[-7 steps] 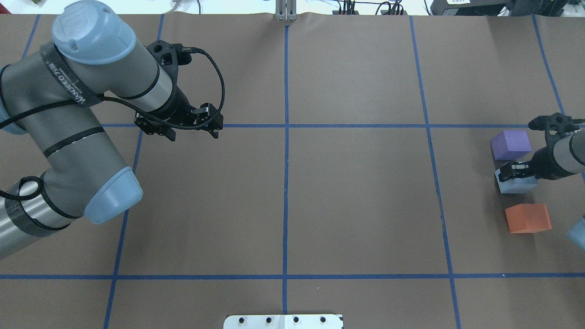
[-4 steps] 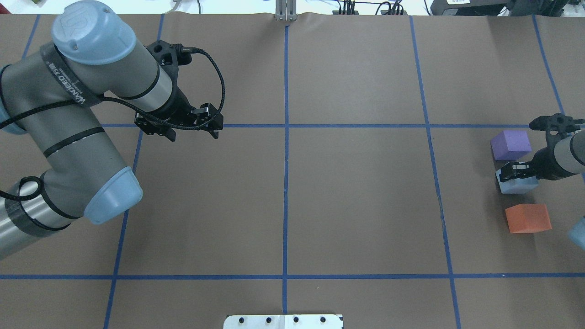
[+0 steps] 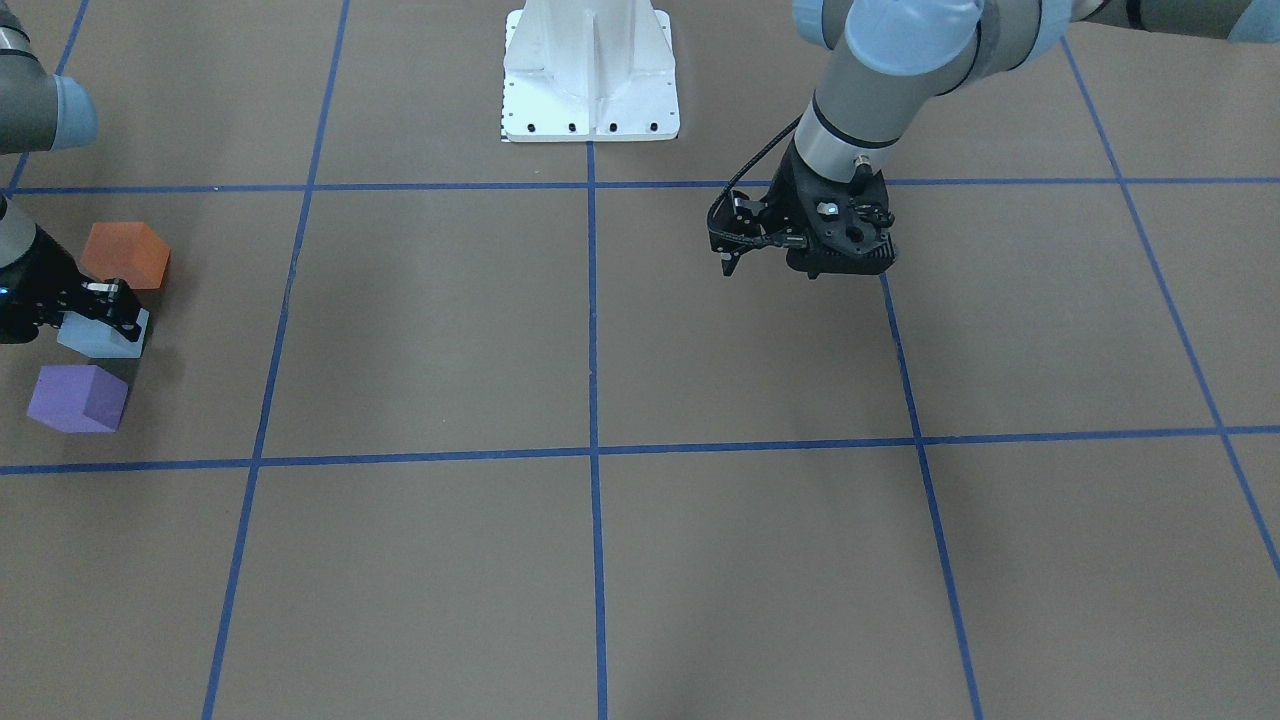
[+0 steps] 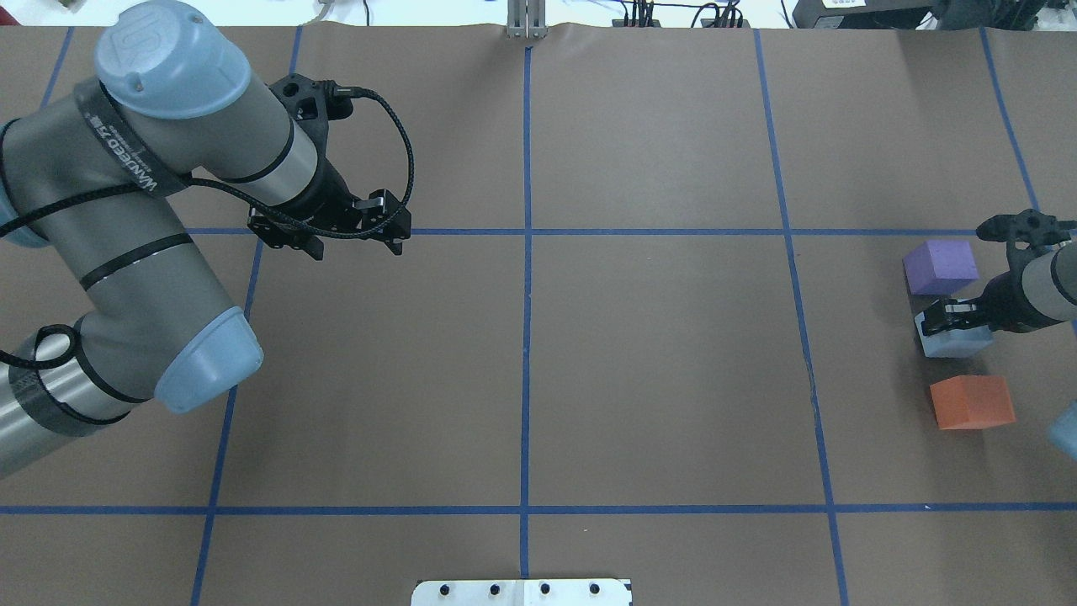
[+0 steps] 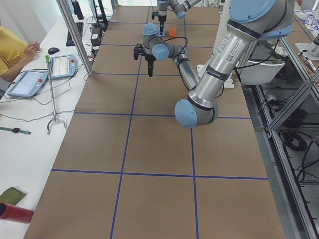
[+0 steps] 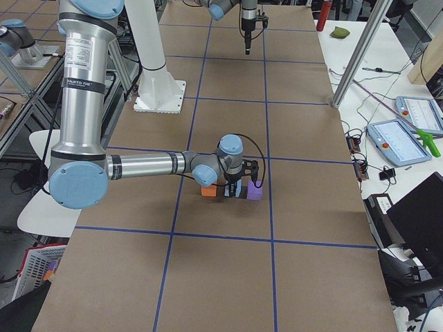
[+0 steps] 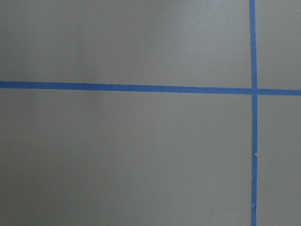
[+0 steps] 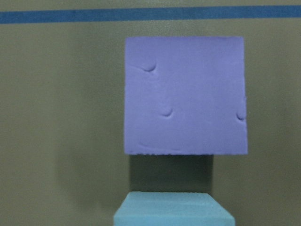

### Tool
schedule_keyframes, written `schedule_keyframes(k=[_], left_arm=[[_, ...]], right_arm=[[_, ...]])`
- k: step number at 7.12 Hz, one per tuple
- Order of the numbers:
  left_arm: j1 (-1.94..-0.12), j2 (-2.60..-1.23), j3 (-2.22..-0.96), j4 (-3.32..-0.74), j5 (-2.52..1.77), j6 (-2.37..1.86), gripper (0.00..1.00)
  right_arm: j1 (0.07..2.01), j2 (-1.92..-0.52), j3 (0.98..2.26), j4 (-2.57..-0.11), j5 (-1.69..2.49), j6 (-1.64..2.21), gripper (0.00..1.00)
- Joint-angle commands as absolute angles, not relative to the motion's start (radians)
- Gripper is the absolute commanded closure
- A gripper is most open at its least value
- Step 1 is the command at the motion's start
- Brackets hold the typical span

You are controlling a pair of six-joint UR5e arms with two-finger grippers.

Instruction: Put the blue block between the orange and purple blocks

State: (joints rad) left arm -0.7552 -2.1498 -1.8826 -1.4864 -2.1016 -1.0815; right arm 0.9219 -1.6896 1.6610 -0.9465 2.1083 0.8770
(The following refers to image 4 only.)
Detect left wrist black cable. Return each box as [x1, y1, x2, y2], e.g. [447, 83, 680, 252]
[0, 84, 416, 371]

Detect orange foam block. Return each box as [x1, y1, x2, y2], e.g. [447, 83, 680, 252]
[928, 375, 1016, 429]

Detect light blue foam block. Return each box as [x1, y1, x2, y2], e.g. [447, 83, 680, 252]
[913, 313, 994, 360]

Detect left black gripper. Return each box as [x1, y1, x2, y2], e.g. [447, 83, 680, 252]
[247, 74, 414, 260]

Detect aluminium frame post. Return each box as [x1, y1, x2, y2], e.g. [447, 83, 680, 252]
[505, 0, 549, 40]

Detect purple foam block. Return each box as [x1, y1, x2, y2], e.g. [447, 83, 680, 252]
[901, 239, 980, 296]

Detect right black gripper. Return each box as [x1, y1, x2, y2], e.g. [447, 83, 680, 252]
[922, 210, 1076, 335]

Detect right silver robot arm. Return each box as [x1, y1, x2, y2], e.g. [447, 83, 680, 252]
[913, 210, 1076, 358]

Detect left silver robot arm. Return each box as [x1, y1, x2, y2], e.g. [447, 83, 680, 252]
[3, 1, 416, 478]

